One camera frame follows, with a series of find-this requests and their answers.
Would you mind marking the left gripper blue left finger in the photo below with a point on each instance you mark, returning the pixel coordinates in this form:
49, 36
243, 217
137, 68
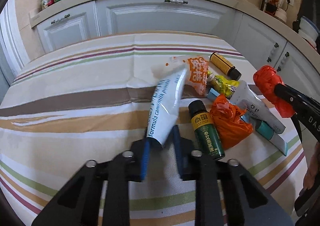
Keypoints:
144, 158

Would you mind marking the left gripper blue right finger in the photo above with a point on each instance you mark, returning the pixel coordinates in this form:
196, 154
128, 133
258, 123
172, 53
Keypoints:
179, 152

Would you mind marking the green spray bottle yellow label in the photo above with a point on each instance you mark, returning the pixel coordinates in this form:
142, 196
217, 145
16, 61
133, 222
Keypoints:
205, 130

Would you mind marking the white blue formula tube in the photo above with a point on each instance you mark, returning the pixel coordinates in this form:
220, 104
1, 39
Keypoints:
165, 105

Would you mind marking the orange plastic bag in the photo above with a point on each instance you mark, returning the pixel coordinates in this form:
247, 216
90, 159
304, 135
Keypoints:
227, 118
266, 78

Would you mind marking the person right hand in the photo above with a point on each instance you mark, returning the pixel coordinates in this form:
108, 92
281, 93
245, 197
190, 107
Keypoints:
313, 169

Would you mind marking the teal capped white tube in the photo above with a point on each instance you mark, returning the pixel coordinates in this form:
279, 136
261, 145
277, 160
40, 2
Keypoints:
268, 133

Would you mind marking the striped tablecloth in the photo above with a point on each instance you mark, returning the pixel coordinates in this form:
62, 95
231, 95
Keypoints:
90, 100

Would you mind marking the light blue narrow box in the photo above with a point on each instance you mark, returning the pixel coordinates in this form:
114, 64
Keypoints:
212, 94

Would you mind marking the stacked white bowls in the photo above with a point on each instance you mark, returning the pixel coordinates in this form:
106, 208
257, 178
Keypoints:
308, 31

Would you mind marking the orange white snack wrapper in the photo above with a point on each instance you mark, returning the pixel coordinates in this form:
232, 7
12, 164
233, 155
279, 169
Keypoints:
197, 72

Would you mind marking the amber bottle black cap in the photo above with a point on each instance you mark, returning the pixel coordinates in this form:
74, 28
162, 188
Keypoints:
225, 66

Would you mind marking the yellow snack wrapper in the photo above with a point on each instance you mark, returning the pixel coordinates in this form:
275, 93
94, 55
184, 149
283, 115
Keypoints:
222, 85

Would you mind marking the white lidded jar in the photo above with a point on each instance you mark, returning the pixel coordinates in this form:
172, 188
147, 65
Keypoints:
281, 15

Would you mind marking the dark olive oil bottle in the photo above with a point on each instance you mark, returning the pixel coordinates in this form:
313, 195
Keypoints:
263, 5

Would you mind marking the white cabinet run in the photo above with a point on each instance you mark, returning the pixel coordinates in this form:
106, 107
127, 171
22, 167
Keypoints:
260, 38

